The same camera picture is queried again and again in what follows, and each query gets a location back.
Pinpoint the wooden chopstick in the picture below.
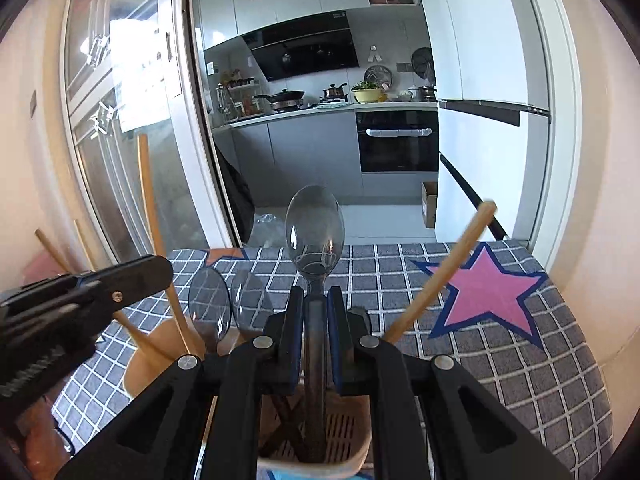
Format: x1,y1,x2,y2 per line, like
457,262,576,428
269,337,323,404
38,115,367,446
383,200,497,344
36,255,175,367
137,133,204,358

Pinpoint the metal spoon dark handle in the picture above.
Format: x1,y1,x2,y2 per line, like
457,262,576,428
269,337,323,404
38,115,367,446
285,185,345,463

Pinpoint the left hand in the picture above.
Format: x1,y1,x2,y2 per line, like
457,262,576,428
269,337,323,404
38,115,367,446
17,398,70,479

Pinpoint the metal spoon in holder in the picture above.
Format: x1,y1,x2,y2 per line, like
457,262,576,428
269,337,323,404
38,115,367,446
188,266,231,356
230,269,273,339

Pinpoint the beige plastic utensil holder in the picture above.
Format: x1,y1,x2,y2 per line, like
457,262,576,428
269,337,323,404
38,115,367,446
124,318,371,479

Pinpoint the cardboard box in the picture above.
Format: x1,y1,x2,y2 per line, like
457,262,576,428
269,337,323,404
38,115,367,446
422,181,437,229

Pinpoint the black built-in oven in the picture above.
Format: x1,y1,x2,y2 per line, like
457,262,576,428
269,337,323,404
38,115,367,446
356,110,439,172

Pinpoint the black wok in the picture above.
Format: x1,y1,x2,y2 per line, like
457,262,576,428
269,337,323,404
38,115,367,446
255,89,305,105

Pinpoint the yellow bowl with greens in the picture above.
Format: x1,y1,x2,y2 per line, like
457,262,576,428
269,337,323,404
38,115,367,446
352,80,383,104

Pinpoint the white refrigerator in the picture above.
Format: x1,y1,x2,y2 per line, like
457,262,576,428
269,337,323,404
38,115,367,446
421,0,550,242

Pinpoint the black range hood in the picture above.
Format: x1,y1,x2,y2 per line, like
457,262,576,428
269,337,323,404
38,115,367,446
242,11,359,81

